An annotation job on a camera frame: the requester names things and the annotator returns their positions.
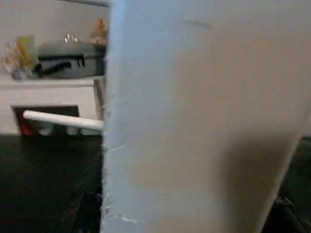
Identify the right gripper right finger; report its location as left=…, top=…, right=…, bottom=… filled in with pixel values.
left=261, top=193, right=311, bottom=233

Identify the yellow paper packet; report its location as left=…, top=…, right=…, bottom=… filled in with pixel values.
left=15, top=35, right=37, bottom=71

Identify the small cream figurine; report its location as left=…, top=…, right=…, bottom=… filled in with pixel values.
left=90, top=18, right=109, bottom=46

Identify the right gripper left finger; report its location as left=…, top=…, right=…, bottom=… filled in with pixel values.
left=81, top=185, right=103, bottom=233

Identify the white glass-door cabinet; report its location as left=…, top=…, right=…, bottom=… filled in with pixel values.
left=0, top=74, right=108, bottom=136

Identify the white plastic table leg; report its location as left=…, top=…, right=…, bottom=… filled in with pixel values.
left=100, top=0, right=311, bottom=233
left=23, top=110, right=105, bottom=131

